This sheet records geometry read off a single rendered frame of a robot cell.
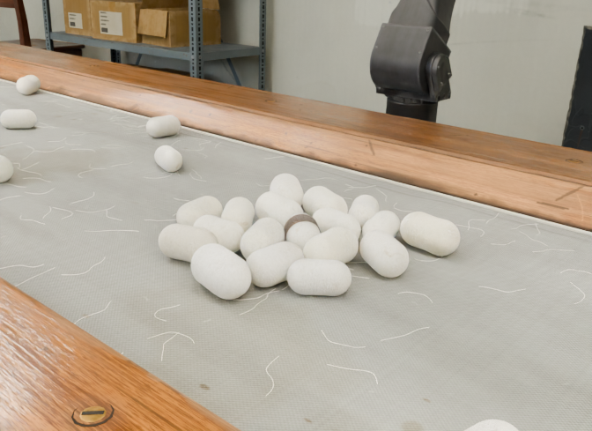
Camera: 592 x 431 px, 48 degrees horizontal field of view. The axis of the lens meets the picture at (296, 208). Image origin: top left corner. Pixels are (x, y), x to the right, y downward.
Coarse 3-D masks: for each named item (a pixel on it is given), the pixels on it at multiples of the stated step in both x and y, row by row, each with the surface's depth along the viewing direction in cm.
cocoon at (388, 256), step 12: (372, 240) 35; (384, 240) 34; (396, 240) 35; (360, 252) 36; (372, 252) 34; (384, 252) 34; (396, 252) 34; (372, 264) 34; (384, 264) 34; (396, 264) 34; (384, 276) 34; (396, 276) 34
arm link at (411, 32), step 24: (408, 0) 77; (432, 0) 76; (384, 24) 78; (408, 24) 76; (432, 24) 75; (384, 48) 77; (408, 48) 75; (432, 48) 75; (384, 72) 77; (408, 72) 75
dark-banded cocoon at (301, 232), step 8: (296, 224) 36; (304, 224) 36; (312, 224) 36; (288, 232) 36; (296, 232) 36; (304, 232) 36; (312, 232) 36; (288, 240) 36; (296, 240) 36; (304, 240) 36
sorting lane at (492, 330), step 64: (0, 128) 63; (64, 128) 64; (128, 128) 64; (0, 192) 45; (64, 192) 46; (128, 192) 46; (192, 192) 47; (256, 192) 47; (384, 192) 48; (0, 256) 36; (64, 256) 36; (128, 256) 36; (448, 256) 37; (512, 256) 38; (576, 256) 38; (128, 320) 30; (192, 320) 30; (256, 320) 30; (320, 320) 30; (384, 320) 30; (448, 320) 30; (512, 320) 31; (576, 320) 31; (192, 384) 25; (256, 384) 25; (320, 384) 25; (384, 384) 26; (448, 384) 26; (512, 384) 26; (576, 384) 26
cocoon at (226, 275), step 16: (192, 256) 33; (208, 256) 32; (224, 256) 31; (192, 272) 32; (208, 272) 31; (224, 272) 31; (240, 272) 31; (208, 288) 32; (224, 288) 31; (240, 288) 31
